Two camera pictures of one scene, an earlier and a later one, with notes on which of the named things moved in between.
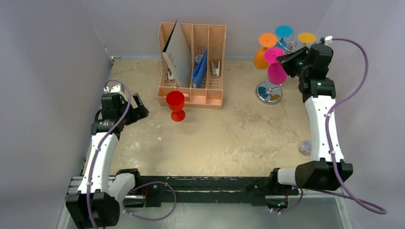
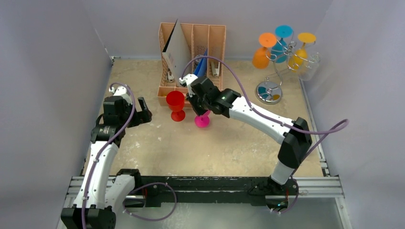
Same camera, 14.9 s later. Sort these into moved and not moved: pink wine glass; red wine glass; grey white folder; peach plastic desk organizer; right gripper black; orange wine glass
Moved: right gripper black; pink wine glass
Not moved: orange wine glass; red wine glass; peach plastic desk organizer; grey white folder
